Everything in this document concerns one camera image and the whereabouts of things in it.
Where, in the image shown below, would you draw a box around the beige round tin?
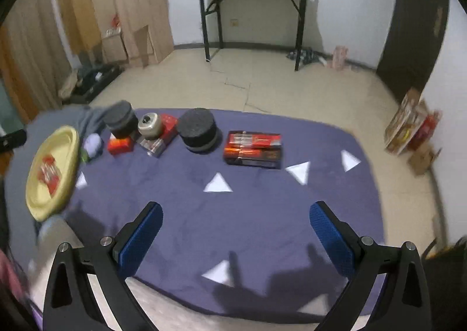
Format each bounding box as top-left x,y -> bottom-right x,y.
138,112 -> 163,140

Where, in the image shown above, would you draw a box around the printed cardboard box by wall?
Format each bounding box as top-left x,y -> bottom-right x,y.
384,88 -> 429,156

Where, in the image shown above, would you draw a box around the dark cloth pile on floor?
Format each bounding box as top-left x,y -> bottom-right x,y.
287,48 -> 325,66

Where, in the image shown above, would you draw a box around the grey blanket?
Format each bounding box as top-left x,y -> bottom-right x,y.
1,105 -> 108,245

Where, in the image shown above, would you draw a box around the dark brown door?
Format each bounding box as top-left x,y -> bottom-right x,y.
377,0 -> 449,102

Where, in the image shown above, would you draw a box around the yellow round tray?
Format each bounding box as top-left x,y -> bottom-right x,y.
25,126 -> 80,222

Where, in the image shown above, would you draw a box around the purple table cloth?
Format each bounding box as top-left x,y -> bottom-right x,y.
63,110 -> 385,324

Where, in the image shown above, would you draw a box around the black tray on floor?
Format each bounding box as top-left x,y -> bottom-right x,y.
59,64 -> 123,105

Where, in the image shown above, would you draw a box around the dark red cigarette carton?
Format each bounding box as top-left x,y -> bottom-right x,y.
222,130 -> 283,169

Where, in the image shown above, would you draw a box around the pink bag on floor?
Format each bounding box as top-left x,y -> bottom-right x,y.
332,46 -> 348,71

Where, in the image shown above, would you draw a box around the small red cigarette pack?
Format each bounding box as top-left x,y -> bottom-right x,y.
38,155 -> 61,197

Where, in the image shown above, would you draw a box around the white paper triangle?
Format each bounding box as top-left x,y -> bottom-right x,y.
203,172 -> 232,193
341,150 -> 361,172
202,260 -> 234,288
285,161 -> 310,186

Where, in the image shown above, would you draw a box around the red bag by wall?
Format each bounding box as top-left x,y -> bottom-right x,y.
408,110 -> 442,151

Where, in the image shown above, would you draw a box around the stacked brown cardboard boxes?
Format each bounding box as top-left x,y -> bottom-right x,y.
53,0 -> 174,66

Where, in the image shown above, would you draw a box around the black folding table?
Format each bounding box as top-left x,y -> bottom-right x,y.
199,0 -> 317,71

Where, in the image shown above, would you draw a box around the small brown cardboard box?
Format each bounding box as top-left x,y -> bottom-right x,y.
408,141 -> 442,176

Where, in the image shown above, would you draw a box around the black round container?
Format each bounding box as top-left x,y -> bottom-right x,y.
103,100 -> 139,139
177,108 -> 219,153

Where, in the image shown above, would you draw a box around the red box with gold print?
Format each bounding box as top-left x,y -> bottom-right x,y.
137,113 -> 178,158

